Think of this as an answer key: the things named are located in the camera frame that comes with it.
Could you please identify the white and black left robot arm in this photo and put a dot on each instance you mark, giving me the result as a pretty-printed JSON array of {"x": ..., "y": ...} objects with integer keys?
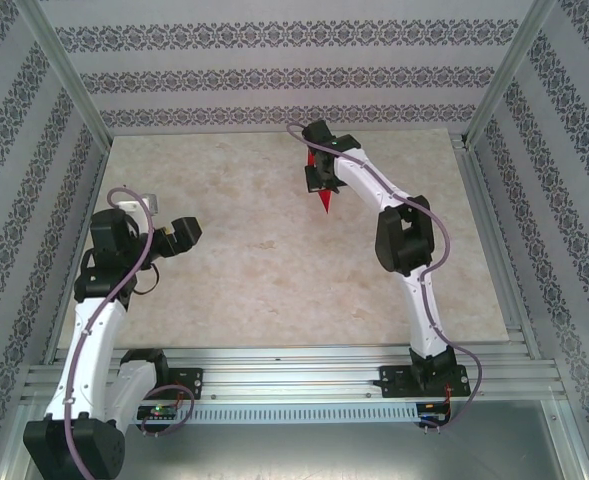
[{"x": 94, "y": 350}]

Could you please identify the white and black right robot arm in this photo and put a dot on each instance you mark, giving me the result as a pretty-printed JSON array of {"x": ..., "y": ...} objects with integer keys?
[{"x": 404, "y": 240}]

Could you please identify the sheet metal tray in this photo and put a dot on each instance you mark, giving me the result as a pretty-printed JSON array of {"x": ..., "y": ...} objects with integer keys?
[{"x": 294, "y": 455}]

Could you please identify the aluminium side rail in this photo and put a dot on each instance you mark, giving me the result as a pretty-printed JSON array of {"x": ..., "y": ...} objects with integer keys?
[
  {"x": 479, "y": 200},
  {"x": 80, "y": 240}
]

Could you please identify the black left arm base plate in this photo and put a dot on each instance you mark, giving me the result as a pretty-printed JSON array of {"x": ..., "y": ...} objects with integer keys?
[{"x": 189, "y": 382}]

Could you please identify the aluminium mounting rail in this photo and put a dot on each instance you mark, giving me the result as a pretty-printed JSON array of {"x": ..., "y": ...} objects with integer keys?
[{"x": 294, "y": 375}]

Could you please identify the aluminium frame post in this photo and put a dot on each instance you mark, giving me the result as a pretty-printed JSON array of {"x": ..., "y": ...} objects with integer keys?
[
  {"x": 64, "y": 65},
  {"x": 511, "y": 65}
]

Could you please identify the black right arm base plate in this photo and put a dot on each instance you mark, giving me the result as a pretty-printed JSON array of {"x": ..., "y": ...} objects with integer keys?
[{"x": 391, "y": 382}]

